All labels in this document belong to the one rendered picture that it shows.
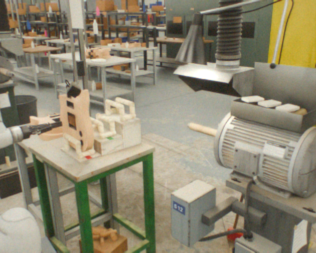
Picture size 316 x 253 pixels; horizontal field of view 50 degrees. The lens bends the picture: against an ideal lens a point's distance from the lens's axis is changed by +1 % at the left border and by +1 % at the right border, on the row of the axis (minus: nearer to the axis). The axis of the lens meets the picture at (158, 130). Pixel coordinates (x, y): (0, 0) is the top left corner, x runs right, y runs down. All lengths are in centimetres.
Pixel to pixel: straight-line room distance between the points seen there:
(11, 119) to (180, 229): 266
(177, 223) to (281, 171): 43
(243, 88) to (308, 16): 86
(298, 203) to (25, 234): 109
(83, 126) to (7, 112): 179
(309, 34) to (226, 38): 84
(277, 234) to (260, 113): 46
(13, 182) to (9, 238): 220
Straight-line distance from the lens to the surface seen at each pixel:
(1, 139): 190
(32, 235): 159
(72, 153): 215
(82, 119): 195
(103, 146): 207
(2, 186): 372
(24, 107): 440
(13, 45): 327
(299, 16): 222
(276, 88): 139
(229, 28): 144
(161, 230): 297
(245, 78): 145
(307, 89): 134
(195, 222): 131
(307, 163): 121
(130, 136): 216
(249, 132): 131
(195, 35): 138
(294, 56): 224
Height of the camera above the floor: 178
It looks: 20 degrees down
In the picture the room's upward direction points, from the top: 1 degrees counter-clockwise
